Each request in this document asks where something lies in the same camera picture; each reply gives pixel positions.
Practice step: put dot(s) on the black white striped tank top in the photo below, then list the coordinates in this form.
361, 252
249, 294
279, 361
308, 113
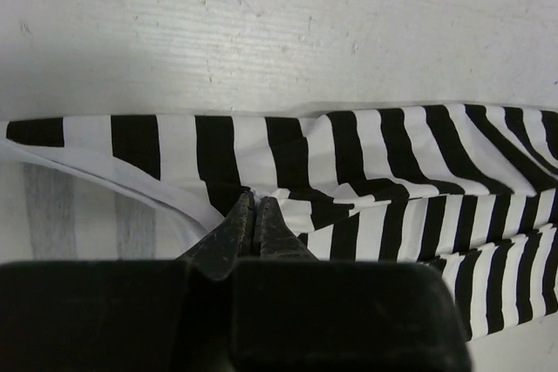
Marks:
468, 189

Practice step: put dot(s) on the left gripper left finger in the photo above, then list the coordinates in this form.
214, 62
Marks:
215, 255

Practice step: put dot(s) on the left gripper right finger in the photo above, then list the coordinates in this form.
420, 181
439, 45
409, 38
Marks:
273, 239

